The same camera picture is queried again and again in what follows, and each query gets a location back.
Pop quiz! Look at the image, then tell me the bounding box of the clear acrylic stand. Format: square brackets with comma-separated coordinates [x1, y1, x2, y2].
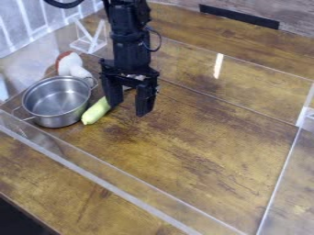
[70, 19, 109, 54]

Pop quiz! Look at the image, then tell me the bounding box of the black cable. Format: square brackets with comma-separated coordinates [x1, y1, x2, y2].
[142, 25, 164, 53]

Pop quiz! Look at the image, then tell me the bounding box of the red and white toy mushroom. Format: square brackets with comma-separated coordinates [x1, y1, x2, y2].
[55, 50, 93, 80]

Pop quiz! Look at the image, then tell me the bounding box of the green handled metal spoon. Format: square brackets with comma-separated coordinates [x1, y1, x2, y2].
[82, 97, 113, 125]

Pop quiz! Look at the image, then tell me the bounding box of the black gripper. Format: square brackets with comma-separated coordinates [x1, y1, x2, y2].
[99, 59, 160, 117]

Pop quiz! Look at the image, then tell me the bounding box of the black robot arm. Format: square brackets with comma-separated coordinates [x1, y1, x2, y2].
[99, 0, 160, 117]

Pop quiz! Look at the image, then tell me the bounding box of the stainless steel pot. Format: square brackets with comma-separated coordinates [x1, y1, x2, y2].
[11, 75, 99, 129]

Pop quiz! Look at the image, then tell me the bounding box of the clear acrylic barrier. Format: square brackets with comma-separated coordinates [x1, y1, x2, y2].
[0, 110, 246, 235]
[257, 84, 314, 235]

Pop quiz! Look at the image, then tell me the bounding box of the black strip on table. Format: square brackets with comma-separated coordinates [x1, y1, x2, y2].
[200, 4, 280, 29]

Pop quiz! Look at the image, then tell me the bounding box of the clear acrylic right barrier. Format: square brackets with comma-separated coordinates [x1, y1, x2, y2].
[257, 84, 314, 235]

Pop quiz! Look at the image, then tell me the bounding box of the clear acrylic front barrier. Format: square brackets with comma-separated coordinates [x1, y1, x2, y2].
[0, 110, 246, 235]

